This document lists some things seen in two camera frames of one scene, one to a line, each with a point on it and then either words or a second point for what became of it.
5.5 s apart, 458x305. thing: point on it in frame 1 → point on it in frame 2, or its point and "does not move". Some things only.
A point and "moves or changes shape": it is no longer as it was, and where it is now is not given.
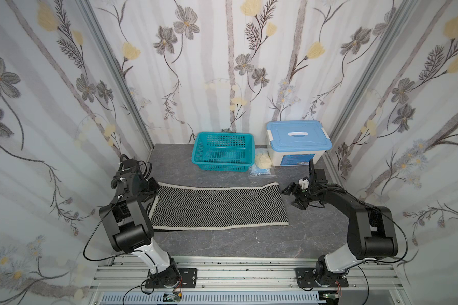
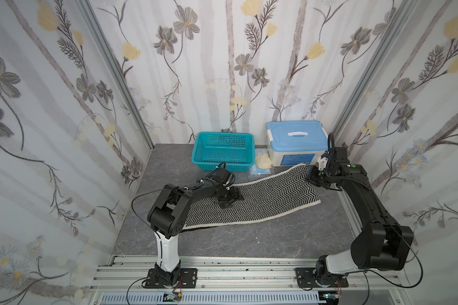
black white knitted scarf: (184, 206) moves or changes shape
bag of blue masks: (255, 171) does not move
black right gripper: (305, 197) → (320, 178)
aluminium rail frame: (257, 274) does not move
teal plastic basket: (224, 151) does not move
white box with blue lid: (293, 143) does not move
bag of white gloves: (263, 159) does not move
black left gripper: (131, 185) → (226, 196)
